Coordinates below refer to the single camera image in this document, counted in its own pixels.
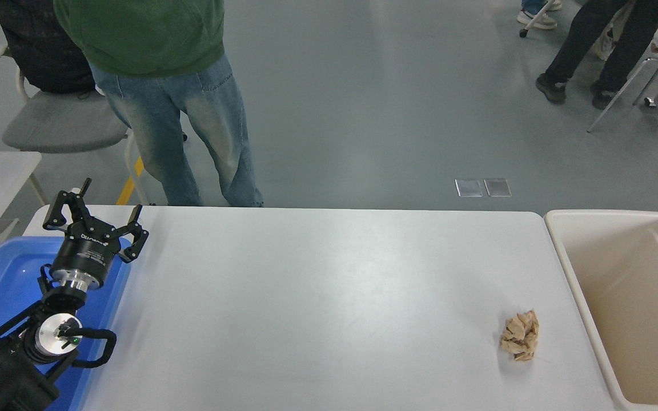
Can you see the white rolling chair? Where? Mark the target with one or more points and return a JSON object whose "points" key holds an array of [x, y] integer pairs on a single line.
{"points": [[536, 20]]}

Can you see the large pale plastic bin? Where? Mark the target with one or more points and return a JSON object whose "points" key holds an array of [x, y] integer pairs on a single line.
{"points": [[637, 297]]}

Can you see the blue plastic tray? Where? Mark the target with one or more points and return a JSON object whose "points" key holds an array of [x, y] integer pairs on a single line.
{"points": [[3, 274]]}

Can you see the tan paper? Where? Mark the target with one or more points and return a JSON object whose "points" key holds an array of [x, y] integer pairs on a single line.
{"points": [[520, 339]]}

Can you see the white chair metal legs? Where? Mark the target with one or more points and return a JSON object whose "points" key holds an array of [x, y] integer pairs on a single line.
{"points": [[620, 94]]}

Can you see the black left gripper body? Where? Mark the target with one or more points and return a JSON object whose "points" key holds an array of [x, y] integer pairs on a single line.
{"points": [[86, 252]]}

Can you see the white metal bar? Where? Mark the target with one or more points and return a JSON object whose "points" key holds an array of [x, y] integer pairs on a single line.
{"points": [[650, 102]]}

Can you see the grey seat white chair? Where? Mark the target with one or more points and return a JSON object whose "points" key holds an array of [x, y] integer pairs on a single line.
{"points": [[60, 123]]}

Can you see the black bag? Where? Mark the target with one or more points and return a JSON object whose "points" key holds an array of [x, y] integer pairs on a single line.
{"points": [[37, 51]]}

